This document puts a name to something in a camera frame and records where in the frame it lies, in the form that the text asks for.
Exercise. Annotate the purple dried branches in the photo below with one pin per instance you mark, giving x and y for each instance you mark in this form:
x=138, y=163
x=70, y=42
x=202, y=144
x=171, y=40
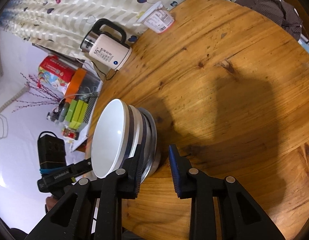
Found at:
x=40, y=95

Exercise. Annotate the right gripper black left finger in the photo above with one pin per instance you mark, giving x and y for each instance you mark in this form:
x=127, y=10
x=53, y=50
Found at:
x=93, y=209

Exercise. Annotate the lime green gift box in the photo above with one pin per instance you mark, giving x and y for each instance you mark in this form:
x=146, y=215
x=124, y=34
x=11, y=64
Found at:
x=78, y=115

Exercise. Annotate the red snack package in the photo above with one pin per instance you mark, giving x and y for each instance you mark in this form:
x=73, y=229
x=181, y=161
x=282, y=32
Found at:
x=54, y=66

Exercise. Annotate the person's left hand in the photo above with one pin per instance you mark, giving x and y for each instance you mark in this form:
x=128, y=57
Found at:
x=51, y=201

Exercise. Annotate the dark green gift box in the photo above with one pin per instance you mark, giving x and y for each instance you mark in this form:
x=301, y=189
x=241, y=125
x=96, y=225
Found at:
x=71, y=110

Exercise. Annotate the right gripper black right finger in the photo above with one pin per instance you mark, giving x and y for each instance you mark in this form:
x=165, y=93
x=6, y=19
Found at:
x=219, y=205

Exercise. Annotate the heart pattern curtain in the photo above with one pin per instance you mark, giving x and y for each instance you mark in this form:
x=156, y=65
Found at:
x=60, y=25

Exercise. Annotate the stainless steel bowl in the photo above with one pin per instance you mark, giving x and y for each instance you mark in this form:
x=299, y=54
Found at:
x=151, y=148

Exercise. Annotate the white side shelf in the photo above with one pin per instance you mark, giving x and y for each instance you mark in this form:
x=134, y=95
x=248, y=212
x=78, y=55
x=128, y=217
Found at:
x=84, y=129

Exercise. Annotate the chevron pattern tray box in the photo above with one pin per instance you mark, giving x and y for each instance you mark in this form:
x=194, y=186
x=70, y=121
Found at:
x=89, y=110

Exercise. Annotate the large white bowl blue stripe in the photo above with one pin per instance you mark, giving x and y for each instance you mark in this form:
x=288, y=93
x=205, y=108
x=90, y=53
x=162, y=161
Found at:
x=141, y=133

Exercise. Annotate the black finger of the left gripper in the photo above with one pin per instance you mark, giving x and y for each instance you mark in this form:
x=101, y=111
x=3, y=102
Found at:
x=80, y=168

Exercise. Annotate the dark striped cloth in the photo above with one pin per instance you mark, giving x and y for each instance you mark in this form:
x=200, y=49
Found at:
x=280, y=12

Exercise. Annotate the white plastic tub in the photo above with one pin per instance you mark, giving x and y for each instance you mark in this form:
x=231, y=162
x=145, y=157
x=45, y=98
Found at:
x=157, y=18

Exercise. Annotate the small white bowl blue stripe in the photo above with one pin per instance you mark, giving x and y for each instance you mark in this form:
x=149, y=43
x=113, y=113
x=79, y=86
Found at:
x=110, y=138

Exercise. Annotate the grey glasses case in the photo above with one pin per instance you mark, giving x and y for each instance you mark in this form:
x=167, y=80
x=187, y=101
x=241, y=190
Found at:
x=63, y=112

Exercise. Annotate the red label jar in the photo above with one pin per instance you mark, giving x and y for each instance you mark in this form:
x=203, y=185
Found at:
x=70, y=134

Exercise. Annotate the orange lid storage box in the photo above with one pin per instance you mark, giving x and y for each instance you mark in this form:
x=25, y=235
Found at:
x=82, y=83

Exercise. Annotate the white electric kettle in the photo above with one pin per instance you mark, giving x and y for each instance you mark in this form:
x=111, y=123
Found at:
x=104, y=47

